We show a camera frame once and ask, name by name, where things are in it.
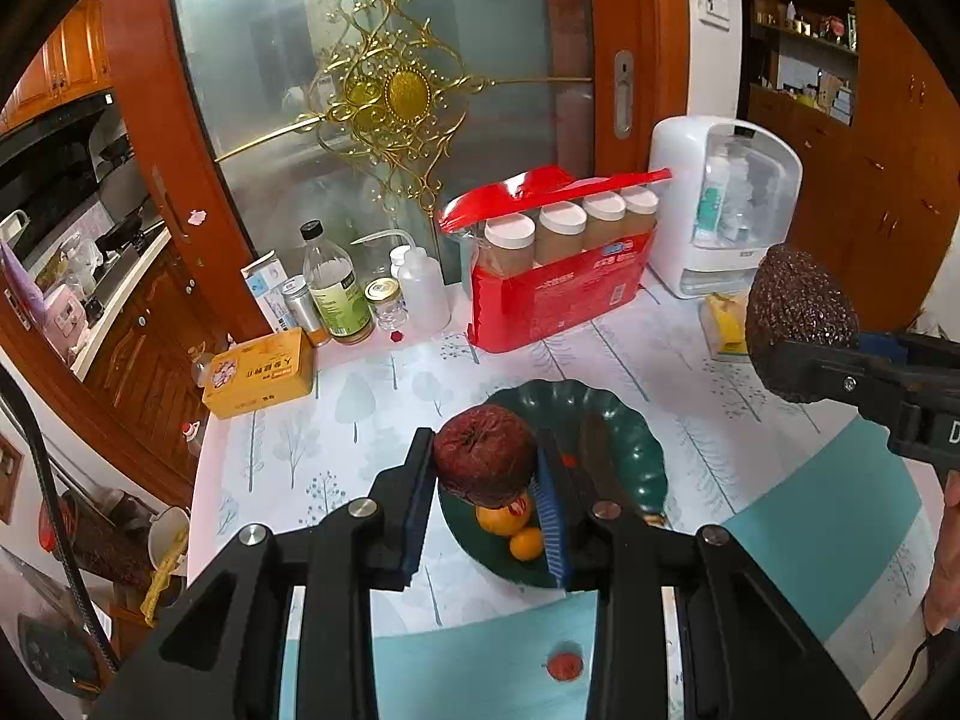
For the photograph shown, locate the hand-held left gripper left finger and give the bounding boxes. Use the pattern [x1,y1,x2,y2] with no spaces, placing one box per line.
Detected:
[90,427,437,720]

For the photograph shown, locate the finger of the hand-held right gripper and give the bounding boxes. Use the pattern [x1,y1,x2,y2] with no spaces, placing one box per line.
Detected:
[763,337,920,428]
[859,328,960,372]

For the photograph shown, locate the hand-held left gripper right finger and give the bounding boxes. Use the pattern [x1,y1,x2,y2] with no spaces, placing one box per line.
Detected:
[534,429,871,720]

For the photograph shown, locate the large orange tangerine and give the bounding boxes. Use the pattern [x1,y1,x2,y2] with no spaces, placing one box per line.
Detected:
[475,504,535,536]

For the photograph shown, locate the dark avocado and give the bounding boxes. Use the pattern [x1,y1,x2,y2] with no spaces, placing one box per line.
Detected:
[745,244,861,406]

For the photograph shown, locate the dark red apple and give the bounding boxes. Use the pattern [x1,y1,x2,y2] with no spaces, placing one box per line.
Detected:
[433,405,538,509]

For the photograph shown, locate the green scalloped plate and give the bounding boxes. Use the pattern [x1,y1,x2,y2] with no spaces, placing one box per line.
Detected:
[437,379,668,590]

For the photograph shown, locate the person's right hand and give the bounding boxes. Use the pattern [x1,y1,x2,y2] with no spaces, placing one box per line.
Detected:
[924,469,960,635]

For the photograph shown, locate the yellow tissue pack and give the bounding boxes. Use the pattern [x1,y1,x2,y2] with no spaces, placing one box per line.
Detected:
[701,292,755,357]

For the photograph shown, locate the wooden shelf cabinet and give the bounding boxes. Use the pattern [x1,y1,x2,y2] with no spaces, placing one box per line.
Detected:
[739,0,960,331]

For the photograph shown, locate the teal and white bottle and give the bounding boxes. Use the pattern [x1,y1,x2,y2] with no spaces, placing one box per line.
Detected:
[694,157,732,245]

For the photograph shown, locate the small glass jar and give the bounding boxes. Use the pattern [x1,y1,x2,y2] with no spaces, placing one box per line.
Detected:
[364,277,408,331]

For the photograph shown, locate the yellow cardboard box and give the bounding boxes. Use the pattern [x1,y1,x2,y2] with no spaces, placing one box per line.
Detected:
[201,327,316,421]

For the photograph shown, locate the red box of jars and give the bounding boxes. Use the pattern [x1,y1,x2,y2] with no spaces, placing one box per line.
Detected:
[437,163,672,353]

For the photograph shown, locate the white squeeze bottle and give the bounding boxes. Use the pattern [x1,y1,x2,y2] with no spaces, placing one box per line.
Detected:
[351,229,451,335]

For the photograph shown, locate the white storage organizer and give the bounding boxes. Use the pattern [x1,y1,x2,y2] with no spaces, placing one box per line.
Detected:
[649,115,803,299]

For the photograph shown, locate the glass bottle green label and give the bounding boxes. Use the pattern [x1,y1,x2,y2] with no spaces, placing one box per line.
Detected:
[301,220,376,344]

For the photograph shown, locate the metal can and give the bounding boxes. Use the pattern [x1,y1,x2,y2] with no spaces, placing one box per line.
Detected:
[281,275,332,348]

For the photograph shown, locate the white enamel pot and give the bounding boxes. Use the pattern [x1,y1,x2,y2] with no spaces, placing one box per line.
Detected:
[148,506,192,578]

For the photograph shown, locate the white lid jar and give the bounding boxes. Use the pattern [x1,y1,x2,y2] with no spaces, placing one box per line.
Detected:
[484,215,538,278]
[622,186,659,236]
[583,193,628,247]
[534,204,587,267]

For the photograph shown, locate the yellow cloth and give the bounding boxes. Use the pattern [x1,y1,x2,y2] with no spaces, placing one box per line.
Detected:
[141,532,188,623]

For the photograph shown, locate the blue and white carton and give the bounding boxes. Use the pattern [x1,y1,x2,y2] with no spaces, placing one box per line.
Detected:
[241,253,297,335]

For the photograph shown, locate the wooden base cabinets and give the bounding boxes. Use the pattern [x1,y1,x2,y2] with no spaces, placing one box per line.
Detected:
[71,229,233,481]

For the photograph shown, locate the pink kitchen appliance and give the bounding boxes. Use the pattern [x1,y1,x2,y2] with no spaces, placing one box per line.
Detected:
[41,285,87,353]

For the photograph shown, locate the black wok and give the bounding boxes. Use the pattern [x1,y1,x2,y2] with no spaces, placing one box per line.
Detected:
[94,210,162,252]

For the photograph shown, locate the gold door ornament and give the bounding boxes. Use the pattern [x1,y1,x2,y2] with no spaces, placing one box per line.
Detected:
[216,0,593,211]

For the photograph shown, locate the frosted glass door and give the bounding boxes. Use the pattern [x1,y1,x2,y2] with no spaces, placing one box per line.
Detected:
[101,0,691,346]

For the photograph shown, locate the black range hood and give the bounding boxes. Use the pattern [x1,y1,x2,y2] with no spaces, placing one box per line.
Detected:
[0,90,121,188]

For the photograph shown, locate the thin black cable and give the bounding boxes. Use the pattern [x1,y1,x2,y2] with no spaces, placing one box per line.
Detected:
[874,628,938,720]

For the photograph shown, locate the silver door handle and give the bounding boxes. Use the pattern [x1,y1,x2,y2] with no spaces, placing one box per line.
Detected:
[613,50,635,140]

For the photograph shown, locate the black braided cable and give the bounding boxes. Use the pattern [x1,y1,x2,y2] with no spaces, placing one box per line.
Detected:
[0,367,121,683]

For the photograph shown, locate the wooden wall cabinets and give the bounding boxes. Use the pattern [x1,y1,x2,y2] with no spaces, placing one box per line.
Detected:
[0,0,113,128]

